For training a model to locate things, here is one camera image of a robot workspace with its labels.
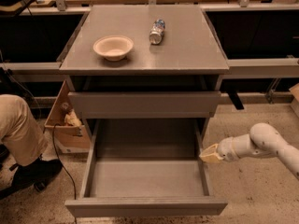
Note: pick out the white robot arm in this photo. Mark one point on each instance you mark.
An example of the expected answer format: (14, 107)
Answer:
(262, 141)

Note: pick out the metal frame rail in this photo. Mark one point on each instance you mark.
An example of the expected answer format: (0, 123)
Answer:
(238, 69)

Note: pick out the grey top drawer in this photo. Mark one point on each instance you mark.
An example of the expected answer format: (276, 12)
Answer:
(145, 105)

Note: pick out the person leg beige trousers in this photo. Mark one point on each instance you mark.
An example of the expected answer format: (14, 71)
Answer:
(19, 131)

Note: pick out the small toy in crate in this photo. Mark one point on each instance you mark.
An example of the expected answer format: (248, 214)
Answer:
(70, 117)

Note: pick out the crushed soda can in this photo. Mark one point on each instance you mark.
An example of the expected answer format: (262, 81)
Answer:
(156, 33)

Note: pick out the black shoe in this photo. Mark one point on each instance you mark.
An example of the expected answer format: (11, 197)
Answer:
(37, 174)

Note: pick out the wooden crate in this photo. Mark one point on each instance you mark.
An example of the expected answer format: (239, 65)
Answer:
(69, 138)

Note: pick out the grey drawer cabinet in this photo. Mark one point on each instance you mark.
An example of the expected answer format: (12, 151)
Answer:
(189, 57)

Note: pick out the grey drawer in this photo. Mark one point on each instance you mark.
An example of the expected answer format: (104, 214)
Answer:
(145, 105)
(145, 168)

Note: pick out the cardboard box right edge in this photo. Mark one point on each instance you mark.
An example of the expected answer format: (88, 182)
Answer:
(295, 102)

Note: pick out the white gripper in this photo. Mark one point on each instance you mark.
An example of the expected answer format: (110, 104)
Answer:
(226, 150)

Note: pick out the white paper bowl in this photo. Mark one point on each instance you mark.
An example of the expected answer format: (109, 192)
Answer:
(113, 47)

